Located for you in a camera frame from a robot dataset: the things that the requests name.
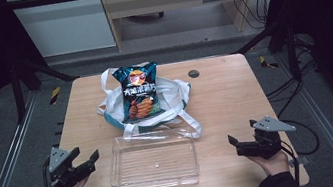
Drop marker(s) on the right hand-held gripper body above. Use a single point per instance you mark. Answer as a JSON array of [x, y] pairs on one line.
[[263, 144]]

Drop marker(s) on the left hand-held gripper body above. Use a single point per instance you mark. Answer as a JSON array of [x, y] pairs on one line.
[[66, 175]]

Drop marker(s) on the person's right hand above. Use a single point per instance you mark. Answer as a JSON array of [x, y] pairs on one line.
[[273, 164]]

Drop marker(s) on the yellow black floor tape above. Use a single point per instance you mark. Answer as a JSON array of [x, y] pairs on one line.
[[266, 62], [55, 95]]

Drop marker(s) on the clear plastic storage box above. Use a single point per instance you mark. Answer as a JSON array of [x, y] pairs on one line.
[[155, 162]]

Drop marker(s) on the white tote bag teal trim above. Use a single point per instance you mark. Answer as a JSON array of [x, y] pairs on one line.
[[173, 95]]

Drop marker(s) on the black metal stand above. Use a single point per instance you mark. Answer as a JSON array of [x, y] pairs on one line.
[[17, 93], [291, 50]]

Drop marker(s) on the dark blue chip bag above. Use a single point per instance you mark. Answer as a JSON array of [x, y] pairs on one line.
[[139, 92]]

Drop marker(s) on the white cabinet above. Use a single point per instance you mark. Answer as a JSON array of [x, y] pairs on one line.
[[66, 25]]

